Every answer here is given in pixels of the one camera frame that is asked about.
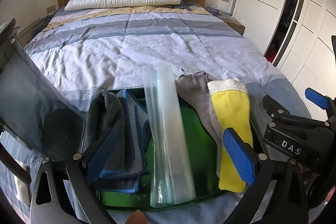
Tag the red object by wardrobe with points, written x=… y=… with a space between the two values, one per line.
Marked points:
x=271 y=54

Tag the white sliding wardrobe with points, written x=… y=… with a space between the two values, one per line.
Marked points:
x=301 y=32

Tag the white cloth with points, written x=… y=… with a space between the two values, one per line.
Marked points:
x=23 y=191

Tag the dark teal fluffy towel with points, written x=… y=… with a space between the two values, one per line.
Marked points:
x=128 y=118

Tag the striped bed quilt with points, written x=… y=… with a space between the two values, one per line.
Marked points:
x=81 y=52

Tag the dark green tray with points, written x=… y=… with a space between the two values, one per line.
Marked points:
x=203 y=160

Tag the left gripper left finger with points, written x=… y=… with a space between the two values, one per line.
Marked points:
x=50 y=202

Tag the grey cloth face mask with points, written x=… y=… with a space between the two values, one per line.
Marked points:
x=192 y=87

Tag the left wall switch plate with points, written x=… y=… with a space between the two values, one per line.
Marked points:
x=51 y=8

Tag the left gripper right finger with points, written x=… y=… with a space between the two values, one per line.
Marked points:
x=288 y=201

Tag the dark clothes pile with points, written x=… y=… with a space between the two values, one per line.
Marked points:
x=42 y=24

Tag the purple items on nightstand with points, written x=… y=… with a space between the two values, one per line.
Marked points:
x=213 y=9

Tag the smoky glass pitcher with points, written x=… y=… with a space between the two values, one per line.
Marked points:
x=32 y=109

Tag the person's left hand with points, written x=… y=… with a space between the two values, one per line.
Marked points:
x=137 y=217

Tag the person's right hand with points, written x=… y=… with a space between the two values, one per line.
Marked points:
x=306 y=173

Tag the right wooden nightstand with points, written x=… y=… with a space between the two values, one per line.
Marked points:
x=234 y=24

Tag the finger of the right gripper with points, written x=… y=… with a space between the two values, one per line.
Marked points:
x=278 y=113
x=323 y=102

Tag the translucent plastic sleeve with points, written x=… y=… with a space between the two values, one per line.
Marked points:
x=172 y=180

